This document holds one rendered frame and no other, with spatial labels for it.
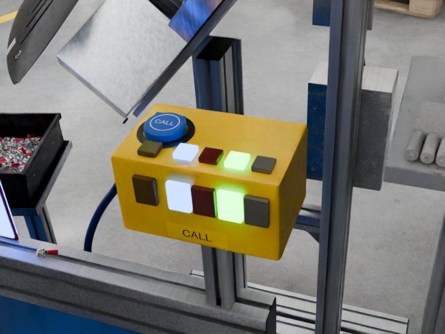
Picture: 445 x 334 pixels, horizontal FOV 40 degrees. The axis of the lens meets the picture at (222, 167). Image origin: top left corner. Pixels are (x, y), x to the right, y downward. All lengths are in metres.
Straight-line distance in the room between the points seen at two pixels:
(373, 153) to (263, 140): 0.65
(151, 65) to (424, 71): 0.49
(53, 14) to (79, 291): 0.47
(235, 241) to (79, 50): 0.45
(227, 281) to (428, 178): 0.36
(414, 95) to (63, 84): 2.23
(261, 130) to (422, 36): 2.84
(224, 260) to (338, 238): 0.60
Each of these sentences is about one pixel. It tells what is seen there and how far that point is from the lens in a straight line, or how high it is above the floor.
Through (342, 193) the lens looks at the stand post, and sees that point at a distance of 1.14.
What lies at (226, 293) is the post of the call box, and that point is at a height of 0.88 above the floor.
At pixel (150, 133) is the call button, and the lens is 0.57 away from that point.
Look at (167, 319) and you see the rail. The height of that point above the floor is 0.82.
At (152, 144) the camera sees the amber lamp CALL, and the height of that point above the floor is 1.08.
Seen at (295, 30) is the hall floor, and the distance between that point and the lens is 3.41.
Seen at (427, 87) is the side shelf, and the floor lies 0.86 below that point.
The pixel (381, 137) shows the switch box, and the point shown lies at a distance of 1.17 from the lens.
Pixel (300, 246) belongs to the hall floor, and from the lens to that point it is 2.01.
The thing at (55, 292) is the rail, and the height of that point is 0.82.
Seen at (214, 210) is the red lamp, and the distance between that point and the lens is 0.54.
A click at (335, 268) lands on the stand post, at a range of 1.27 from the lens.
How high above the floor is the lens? 1.38
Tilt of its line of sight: 36 degrees down
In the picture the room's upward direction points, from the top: 4 degrees counter-clockwise
